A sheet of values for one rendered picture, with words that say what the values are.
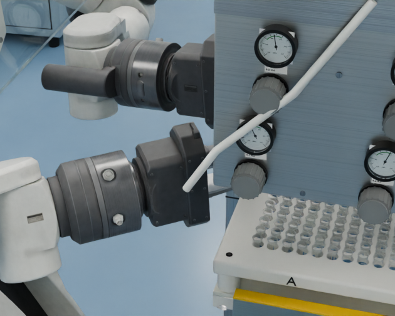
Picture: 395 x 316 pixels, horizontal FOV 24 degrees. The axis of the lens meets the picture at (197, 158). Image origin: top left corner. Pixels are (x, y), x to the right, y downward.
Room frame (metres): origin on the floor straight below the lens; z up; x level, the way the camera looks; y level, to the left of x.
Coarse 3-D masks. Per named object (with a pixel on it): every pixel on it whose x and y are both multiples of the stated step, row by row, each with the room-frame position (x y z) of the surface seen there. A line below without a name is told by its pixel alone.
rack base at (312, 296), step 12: (216, 288) 0.81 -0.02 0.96; (240, 288) 0.81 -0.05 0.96; (252, 288) 0.81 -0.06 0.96; (264, 288) 0.81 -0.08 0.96; (276, 288) 0.81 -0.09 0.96; (288, 288) 0.81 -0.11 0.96; (300, 288) 0.81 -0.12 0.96; (216, 300) 0.81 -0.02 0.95; (228, 300) 0.80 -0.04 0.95; (312, 300) 0.79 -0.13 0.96; (324, 300) 0.79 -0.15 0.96; (336, 300) 0.79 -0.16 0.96; (348, 300) 0.79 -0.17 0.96; (360, 300) 0.79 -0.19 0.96; (372, 312) 0.77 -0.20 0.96; (384, 312) 0.77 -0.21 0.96
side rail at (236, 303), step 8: (240, 304) 0.78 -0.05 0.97; (248, 304) 0.78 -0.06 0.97; (256, 304) 0.77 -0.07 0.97; (240, 312) 0.78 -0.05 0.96; (248, 312) 0.78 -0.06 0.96; (256, 312) 0.77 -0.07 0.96; (264, 312) 0.77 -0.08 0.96; (272, 312) 0.77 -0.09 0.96; (280, 312) 0.77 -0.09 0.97; (288, 312) 0.76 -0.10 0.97; (296, 312) 0.76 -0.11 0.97; (304, 312) 0.76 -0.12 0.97
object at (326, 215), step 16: (288, 208) 0.90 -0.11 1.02; (304, 208) 0.91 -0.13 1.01; (288, 224) 0.86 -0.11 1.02; (304, 224) 0.86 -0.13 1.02; (320, 224) 0.87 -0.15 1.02; (336, 224) 0.86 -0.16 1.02; (352, 224) 0.87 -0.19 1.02; (368, 224) 0.86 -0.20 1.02; (384, 224) 0.86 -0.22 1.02; (304, 240) 0.83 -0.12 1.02; (320, 240) 0.84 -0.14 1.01; (336, 240) 0.84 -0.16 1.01; (352, 240) 0.83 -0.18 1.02; (368, 240) 0.83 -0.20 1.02; (384, 240) 0.84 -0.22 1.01; (384, 256) 0.81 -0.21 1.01
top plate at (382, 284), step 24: (240, 216) 0.89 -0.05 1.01; (288, 216) 0.89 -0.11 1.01; (240, 240) 0.85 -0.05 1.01; (264, 240) 0.84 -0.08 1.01; (312, 240) 0.84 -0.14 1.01; (360, 240) 0.84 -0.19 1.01; (216, 264) 0.81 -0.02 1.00; (240, 264) 0.80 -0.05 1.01; (264, 264) 0.80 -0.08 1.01; (288, 264) 0.80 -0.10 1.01; (312, 264) 0.80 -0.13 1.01; (336, 264) 0.80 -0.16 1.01; (384, 264) 0.80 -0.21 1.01; (312, 288) 0.78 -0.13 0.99; (336, 288) 0.77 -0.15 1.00; (360, 288) 0.76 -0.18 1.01; (384, 288) 0.76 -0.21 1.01
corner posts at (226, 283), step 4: (220, 276) 0.81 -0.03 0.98; (224, 276) 0.81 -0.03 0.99; (228, 276) 0.81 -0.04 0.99; (232, 276) 0.81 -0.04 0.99; (220, 280) 0.81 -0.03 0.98; (224, 280) 0.81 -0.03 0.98; (228, 280) 0.81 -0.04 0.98; (232, 280) 0.81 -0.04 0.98; (236, 280) 0.81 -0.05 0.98; (220, 284) 0.81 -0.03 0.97; (224, 284) 0.81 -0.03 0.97; (228, 284) 0.81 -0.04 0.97; (232, 284) 0.81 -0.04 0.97; (236, 284) 0.81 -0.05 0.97; (220, 288) 0.81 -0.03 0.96; (224, 288) 0.81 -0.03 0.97; (228, 288) 0.81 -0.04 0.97; (232, 288) 0.81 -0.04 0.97; (228, 292) 0.81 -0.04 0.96
